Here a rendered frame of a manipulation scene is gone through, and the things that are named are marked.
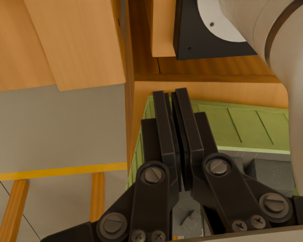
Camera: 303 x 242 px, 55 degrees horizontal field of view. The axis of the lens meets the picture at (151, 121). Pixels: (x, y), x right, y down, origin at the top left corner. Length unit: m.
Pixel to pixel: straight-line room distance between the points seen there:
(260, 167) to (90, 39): 0.65
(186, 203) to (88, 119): 1.17
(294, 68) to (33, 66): 0.47
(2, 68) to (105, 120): 1.33
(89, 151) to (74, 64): 1.60
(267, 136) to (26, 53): 0.59
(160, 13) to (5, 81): 0.34
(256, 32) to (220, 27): 0.16
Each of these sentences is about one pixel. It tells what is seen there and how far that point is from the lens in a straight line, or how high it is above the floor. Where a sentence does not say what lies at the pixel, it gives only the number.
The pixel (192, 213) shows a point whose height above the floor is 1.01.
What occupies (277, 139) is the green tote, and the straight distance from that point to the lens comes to 0.81.
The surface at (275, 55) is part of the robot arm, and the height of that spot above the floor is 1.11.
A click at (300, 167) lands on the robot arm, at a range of 0.31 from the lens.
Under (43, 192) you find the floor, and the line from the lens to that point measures 2.62.
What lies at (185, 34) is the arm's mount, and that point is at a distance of 0.55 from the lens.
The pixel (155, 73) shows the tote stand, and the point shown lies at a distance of 0.78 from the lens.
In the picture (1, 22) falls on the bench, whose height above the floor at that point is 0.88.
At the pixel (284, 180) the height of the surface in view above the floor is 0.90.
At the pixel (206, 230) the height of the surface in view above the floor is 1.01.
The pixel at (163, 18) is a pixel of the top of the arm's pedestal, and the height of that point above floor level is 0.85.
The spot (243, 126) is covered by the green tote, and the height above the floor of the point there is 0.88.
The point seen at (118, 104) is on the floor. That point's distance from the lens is 1.82.
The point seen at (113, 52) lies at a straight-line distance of 0.57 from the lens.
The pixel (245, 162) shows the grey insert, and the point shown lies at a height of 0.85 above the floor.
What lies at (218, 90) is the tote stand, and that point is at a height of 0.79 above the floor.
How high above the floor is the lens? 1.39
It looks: 46 degrees down
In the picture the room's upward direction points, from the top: 173 degrees clockwise
